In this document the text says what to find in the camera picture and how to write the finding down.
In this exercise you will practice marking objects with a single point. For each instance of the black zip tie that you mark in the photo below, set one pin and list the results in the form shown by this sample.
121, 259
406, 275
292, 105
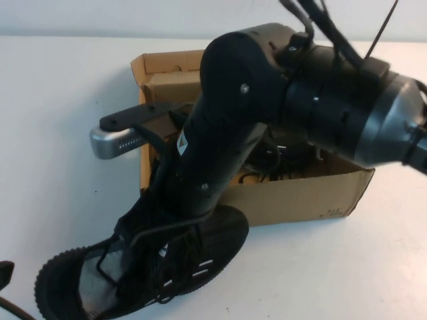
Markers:
382, 29

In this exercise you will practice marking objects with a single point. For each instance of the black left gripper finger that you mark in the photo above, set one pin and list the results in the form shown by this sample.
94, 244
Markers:
5, 276

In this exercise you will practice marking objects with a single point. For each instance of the black sneaker white tongue label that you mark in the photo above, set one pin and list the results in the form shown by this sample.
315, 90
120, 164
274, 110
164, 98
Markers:
220, 233
293, 146

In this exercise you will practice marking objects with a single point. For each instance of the brown cardboard shoe box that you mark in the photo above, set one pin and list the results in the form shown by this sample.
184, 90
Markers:
300, 200

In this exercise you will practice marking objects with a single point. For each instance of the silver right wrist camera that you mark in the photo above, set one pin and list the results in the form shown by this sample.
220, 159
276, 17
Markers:
110, 143

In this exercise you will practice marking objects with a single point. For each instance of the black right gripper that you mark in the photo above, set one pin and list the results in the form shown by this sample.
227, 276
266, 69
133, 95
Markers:
207, 160

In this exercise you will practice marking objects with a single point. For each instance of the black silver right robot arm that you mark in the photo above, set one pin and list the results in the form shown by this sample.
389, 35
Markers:
333, 106

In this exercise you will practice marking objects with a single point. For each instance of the black right camera bracket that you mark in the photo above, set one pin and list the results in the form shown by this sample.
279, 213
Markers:
133, 115

